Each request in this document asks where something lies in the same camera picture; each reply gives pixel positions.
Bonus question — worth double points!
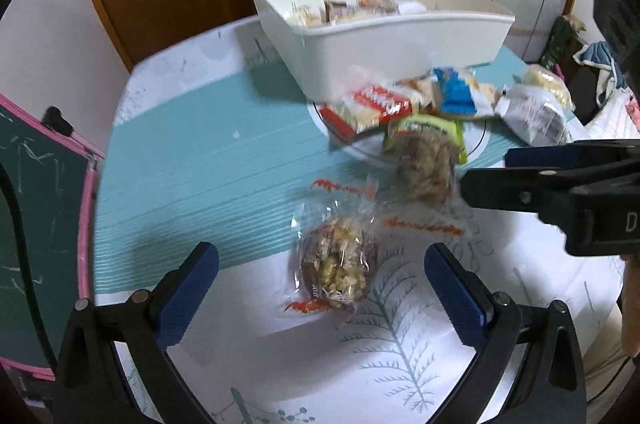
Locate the teal ribbed placemat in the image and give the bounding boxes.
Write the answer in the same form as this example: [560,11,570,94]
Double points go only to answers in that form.
[90,46,581,275]

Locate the green bag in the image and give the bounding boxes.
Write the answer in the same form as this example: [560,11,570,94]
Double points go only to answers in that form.
[542,14,586,72]

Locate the cream snack packet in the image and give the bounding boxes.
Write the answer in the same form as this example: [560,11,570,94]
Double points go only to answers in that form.
[400,78,441,109]

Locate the person's beige trousers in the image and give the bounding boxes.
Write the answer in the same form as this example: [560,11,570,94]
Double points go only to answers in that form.
[582,304,640,405]

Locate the person's right hand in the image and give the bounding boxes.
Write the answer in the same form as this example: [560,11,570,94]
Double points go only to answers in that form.
[619,254,640,359]

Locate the blue and white snack packet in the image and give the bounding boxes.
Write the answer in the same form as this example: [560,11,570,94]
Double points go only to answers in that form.
[432,68,496,119]

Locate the white plastic bin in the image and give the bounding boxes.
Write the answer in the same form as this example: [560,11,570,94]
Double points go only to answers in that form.
[247,0,516,100]

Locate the white packet with red stripe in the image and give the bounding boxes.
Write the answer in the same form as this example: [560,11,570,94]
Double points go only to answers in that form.
[494,84,573,147]

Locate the yellow rice crisp packet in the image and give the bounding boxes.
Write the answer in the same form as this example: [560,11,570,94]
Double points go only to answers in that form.
[287,4,323,28]

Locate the clear packet of yellow puffs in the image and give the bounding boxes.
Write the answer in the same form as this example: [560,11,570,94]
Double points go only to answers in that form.
[520,64,571,109]

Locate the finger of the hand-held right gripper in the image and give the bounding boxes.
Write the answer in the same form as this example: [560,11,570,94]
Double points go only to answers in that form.
[459,168,591,225]
[504,140,640,172]

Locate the green label snack packet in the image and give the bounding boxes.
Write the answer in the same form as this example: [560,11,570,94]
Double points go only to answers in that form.
[382,114,468,207]

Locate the green chalkboard with pink frame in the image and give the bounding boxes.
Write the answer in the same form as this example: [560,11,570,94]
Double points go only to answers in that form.
[0,94,106,380]

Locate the black clip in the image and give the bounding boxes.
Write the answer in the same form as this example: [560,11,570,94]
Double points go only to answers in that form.
[41,106,76,137]

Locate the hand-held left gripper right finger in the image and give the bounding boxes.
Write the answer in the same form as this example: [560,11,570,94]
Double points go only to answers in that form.
[424,242,587,424]

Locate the blue and white cloth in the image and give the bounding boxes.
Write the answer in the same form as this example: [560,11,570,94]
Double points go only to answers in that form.
[572,41,628,107]

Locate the white plate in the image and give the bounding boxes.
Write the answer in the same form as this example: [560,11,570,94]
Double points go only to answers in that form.
[311,101,493,169]

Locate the popcorn ball twist wrapper packet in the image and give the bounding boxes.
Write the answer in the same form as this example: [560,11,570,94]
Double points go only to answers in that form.
[284,176,468,315]

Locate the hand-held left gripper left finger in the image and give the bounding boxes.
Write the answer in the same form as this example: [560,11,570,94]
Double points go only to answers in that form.
[52,242,221,424]

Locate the white packet with dark snack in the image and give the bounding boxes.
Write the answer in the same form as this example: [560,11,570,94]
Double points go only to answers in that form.
[322,0,351,22]

